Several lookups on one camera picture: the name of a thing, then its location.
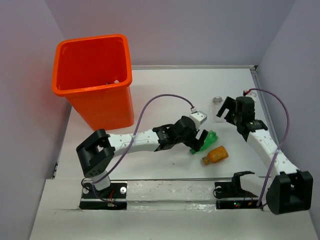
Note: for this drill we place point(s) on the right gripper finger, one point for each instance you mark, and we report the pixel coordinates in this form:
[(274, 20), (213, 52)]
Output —
[(228, 105), (229, 117)]

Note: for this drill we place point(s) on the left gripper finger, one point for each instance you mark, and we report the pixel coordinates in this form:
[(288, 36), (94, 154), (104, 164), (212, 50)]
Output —
[(190, 143), (198, 143)]

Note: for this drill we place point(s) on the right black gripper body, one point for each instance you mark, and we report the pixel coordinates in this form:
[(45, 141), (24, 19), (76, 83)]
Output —
[(237, 119)]

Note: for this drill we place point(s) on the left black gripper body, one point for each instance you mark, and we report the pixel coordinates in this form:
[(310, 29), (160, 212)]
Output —
[(191, 136)]

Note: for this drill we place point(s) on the green plastic bottle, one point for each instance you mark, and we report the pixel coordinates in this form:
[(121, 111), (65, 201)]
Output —
[(210, 139)]

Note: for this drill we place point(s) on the orange juice bottle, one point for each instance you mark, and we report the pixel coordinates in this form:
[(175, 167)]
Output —
[(216, 155)]

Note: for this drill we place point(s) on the blue label bottle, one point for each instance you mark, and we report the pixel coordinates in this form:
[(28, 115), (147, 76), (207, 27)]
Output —
[(113, 82)]

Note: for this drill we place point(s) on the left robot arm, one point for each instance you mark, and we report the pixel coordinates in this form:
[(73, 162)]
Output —
[(96, 152)]

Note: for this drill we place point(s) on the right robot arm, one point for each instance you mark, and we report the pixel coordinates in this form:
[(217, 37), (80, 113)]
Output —
[(286, 188)]

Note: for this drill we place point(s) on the orange plastic bin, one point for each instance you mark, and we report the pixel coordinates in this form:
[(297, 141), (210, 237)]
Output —
[(81, 69)]

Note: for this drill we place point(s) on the clear plastic cup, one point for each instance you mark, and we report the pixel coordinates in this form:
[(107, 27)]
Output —
[(217, 102)]

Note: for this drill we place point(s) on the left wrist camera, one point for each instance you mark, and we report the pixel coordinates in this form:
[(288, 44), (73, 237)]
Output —
[(198, 117)]

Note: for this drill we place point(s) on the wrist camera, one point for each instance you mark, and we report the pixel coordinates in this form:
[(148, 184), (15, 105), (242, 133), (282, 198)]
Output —
[(250, 94), (198, 117)]

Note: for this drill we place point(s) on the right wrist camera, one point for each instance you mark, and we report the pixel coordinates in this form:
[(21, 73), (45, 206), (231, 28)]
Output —
[(250, 94)]

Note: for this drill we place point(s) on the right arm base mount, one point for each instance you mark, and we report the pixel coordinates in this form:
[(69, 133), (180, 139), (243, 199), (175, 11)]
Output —
[(242, 191)]

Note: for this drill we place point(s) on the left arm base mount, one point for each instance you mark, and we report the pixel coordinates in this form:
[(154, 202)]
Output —
[(112, 198)]

